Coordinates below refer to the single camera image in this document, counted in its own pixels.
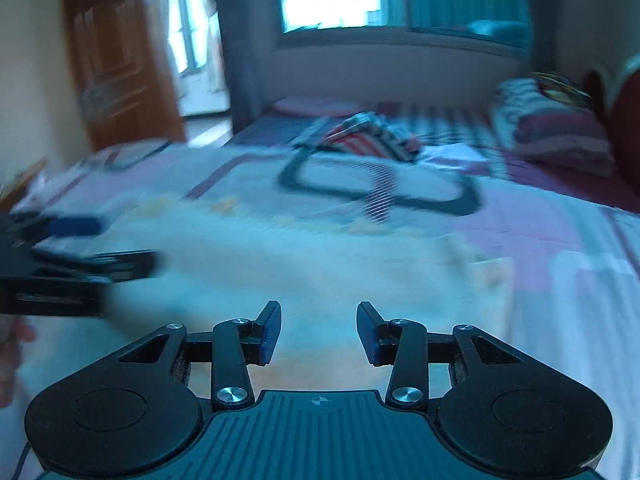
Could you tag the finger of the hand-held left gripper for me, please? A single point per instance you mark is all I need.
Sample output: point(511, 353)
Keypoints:
point(115, 264)
point(75, 226)

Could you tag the pink pillow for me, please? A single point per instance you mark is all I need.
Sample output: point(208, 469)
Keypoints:
point(315, 106)

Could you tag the checkered cloth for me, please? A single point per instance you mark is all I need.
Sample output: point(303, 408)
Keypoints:
point(365, 132)

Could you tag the striped bed sheet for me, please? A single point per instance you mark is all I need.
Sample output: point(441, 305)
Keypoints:
point(450, 125)

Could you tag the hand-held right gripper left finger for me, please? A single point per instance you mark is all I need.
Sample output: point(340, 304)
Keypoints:
point(270, 334)

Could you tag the grey-blue curtain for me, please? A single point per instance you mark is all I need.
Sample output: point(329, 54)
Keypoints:
point(240, 45)

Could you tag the white sheer curtain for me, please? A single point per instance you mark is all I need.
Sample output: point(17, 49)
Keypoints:
point(210, 35)

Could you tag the pastel patterned bed blanket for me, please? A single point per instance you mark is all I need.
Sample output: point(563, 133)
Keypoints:
point(550, 260)

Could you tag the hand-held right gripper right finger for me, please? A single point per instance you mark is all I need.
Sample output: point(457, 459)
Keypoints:
point(367, 334)

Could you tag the red and white headboard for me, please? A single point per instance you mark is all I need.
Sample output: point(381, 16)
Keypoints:
point(620, 130)

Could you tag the wooden footboard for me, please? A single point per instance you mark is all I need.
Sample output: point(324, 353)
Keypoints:
point(22, 182)

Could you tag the cream knit sweater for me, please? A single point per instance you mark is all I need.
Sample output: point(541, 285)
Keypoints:
point(310, 270)

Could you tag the brown wooden door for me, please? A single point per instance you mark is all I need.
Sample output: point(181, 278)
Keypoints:
point(115, 70)

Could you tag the striped pillow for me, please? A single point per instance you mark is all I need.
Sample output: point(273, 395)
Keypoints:
point(555, 130)

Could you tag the person's left hand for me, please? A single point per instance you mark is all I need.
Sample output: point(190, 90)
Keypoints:
point(12, 360)

